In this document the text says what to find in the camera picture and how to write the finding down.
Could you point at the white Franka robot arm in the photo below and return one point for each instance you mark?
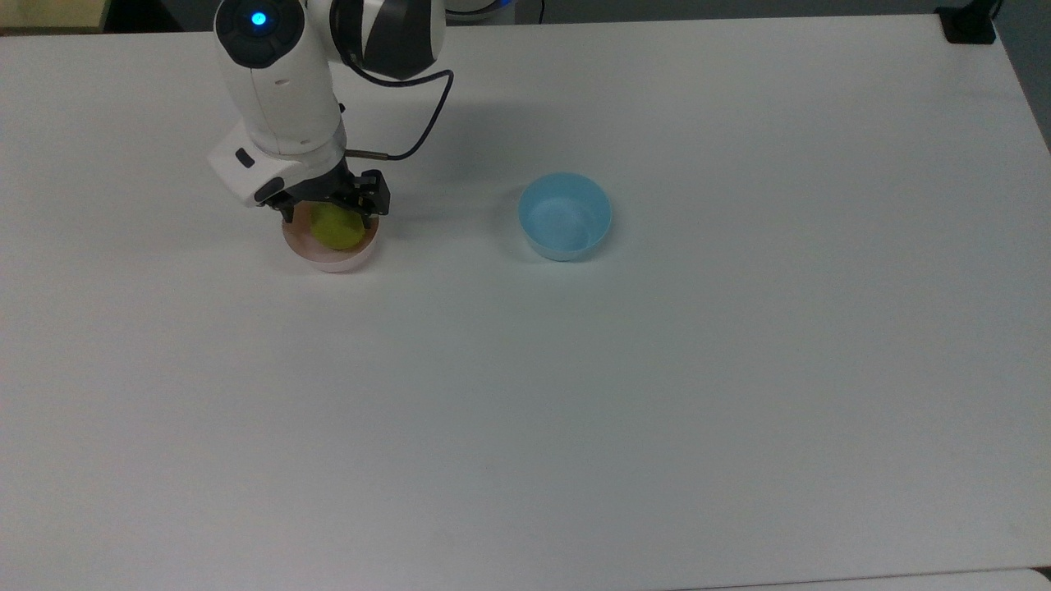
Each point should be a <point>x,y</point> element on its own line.
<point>283,74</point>

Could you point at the green pear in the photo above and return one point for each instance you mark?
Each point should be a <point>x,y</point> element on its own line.
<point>338,227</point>

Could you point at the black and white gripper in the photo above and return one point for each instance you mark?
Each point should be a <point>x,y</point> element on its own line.
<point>271,168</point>

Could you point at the black table clamp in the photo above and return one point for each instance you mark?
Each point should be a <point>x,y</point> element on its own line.
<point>969,23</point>

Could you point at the blue plastic bowl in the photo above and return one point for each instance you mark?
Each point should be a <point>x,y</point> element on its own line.
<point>565,217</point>

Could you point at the beige box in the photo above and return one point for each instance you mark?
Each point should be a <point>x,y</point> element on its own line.
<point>51,13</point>

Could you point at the pink plastic bowl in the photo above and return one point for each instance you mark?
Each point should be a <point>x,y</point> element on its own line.
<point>337,256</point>

